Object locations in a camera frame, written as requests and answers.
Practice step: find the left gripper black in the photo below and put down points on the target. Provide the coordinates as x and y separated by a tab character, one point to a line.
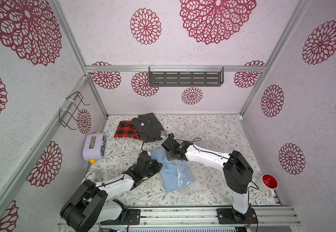
156	165

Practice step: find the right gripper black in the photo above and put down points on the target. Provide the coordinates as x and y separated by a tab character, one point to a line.
171	152

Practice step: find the light blue shirt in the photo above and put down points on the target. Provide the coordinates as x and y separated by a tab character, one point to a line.
176	174

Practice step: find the clear plastic vacuum bag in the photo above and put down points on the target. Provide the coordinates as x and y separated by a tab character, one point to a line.
216	133

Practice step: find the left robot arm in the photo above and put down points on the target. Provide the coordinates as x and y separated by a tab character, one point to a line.
93	203

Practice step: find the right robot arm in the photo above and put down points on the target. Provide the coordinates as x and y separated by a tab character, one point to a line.
237	171

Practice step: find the dark grey folded shirt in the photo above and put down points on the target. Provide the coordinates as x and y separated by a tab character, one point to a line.
148	127

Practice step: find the red black plaid shirt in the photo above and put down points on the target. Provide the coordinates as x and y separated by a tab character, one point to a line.
126	130

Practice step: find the white analog alarm clock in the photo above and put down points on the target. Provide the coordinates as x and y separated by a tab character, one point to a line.
94	177

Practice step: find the white mug red inside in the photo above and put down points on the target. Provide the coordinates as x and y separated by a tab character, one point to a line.
267	184

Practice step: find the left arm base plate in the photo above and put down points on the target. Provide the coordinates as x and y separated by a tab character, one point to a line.
127	217

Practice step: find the dark grey wall shelf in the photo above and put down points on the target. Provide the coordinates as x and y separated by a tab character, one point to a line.
185	79

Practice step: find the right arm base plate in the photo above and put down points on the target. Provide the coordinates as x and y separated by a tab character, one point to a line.
231	216

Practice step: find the black wire wall rack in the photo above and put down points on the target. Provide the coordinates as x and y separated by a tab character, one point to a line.
66	115

